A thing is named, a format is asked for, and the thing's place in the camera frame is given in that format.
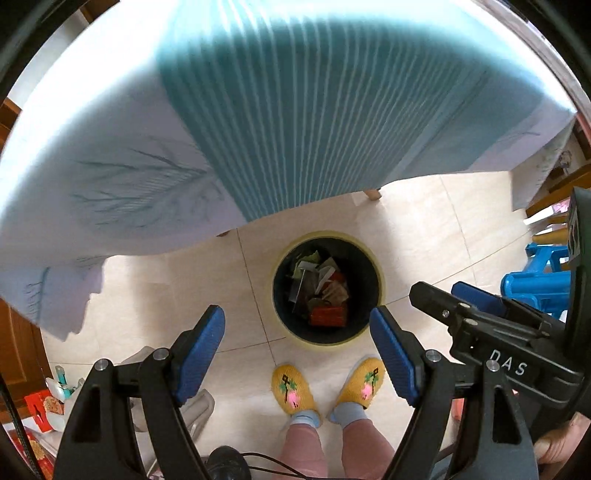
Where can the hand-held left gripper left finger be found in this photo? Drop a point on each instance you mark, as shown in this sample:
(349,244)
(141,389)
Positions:
(201,357)

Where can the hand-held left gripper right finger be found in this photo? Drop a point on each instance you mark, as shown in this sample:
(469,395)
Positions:
(392,357)

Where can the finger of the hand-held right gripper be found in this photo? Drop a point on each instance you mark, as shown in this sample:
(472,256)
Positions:
(480,295)
(436,302)

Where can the black yellow trash bin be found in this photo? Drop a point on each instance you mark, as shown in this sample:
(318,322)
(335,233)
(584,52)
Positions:
(369,286)

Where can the person's right hand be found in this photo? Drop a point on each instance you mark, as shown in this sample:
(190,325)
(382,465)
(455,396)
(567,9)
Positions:
(565,441)

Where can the yellow embroidered slipper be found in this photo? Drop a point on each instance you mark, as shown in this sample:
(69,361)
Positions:
(362,383)
(293,387)

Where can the blue plastic stool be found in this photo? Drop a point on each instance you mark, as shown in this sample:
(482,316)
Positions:
(535,290)

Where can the red carton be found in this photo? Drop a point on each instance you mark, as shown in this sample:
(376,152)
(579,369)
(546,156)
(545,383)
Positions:
(328,316)

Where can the person's right leg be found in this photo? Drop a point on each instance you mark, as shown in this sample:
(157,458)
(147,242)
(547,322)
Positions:
(367,443)

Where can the person's leg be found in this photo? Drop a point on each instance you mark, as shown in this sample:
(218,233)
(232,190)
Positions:
(302,452)
(367,443)

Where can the pile of crumpled wrappers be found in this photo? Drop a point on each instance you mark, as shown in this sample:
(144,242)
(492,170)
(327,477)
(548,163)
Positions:
(318,281)

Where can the wooden table leg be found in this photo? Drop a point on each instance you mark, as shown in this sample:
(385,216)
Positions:
(373,194)

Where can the person's left leg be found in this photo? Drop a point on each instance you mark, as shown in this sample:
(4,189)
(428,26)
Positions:
(302,452)

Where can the white teal toy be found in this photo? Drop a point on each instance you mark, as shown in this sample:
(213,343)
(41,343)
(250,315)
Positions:
(62,383)

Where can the red gift box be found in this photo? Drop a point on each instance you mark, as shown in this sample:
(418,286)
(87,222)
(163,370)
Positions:
(44,410)

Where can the wooden cabinet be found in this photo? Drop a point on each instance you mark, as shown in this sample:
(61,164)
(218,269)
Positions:
(18,360)

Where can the leaf printed tablecloth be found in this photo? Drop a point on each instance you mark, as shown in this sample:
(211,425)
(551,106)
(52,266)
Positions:
(115,138)

